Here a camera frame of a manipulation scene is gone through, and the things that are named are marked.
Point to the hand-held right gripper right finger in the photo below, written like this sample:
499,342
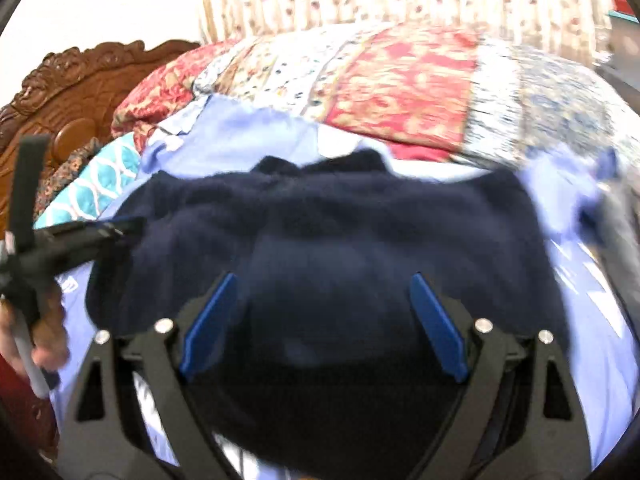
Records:
437,325

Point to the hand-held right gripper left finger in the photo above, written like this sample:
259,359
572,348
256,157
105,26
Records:
210,325

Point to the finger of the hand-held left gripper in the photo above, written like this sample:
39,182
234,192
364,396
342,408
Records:
90,237
31,185

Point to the dark navy knit sweater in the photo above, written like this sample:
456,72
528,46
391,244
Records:
325,240

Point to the person's left hand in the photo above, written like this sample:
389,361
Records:
52,340

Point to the brown floral cloth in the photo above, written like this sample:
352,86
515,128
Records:
70,170

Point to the teal wave-patterned cloth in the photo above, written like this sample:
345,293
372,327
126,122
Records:
100,175

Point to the carved wooden headboard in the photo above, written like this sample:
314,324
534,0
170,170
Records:
75,95

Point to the patchwork floral quilt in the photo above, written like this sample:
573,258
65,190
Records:
410,85

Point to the translucent plastic storage box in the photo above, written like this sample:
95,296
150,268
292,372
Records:
622,35

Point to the wooden bed side rail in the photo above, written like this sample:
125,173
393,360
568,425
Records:
17,410

